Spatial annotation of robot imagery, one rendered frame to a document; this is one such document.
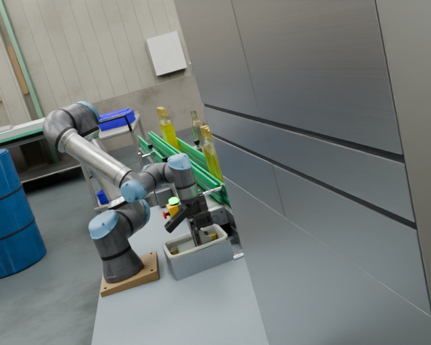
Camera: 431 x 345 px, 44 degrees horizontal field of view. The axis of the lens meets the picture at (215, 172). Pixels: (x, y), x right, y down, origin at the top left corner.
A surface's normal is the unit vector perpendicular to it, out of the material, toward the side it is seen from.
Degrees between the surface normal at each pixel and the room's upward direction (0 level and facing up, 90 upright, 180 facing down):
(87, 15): 90
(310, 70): 90
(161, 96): 90
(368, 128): 90
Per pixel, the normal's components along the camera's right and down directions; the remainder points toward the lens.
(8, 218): 0.70, 0.00
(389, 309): -0.93, 0.32
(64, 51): 0.14, 0.23
